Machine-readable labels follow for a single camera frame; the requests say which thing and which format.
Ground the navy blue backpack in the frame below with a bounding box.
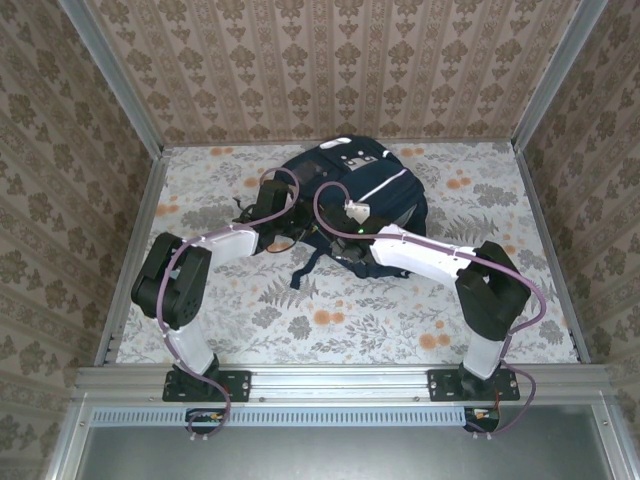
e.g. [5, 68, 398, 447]
[264, 135, 429, 292]

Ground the black controller board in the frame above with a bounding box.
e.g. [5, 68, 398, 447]
[185, 407, 227, 435]

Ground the aluminium corner post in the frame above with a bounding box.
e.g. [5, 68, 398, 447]
[509, 0, 610, 152]
[56, 0, 167, 157]

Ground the steel lower panel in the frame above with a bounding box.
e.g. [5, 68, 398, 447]
[47, 403, 632, 480]

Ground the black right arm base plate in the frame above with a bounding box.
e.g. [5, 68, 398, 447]
[427, 368, 520, 403]

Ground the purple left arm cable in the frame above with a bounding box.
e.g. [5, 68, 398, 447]
[154, 167, 302, 442]

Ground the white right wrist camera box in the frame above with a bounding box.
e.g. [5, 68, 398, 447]
[344, 199, 372, 224]

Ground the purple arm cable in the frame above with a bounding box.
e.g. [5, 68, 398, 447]
[313, 180, 547, 442]
[154, 167, 302, 442]

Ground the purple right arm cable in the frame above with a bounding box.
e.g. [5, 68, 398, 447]
[313, 180, 547, 442]

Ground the aluminium front rail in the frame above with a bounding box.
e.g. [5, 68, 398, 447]
[73, 363, 612, 402]

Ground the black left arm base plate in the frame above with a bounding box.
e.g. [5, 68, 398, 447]
[163, 369, 251, 403]

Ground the grey slotted cable duct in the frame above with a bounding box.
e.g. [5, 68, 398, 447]
[92, 405, 501, 428]

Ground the aluminium table side rail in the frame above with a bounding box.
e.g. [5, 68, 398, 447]
[93, 148, 172, 367]
[513, 144, 592, 364]

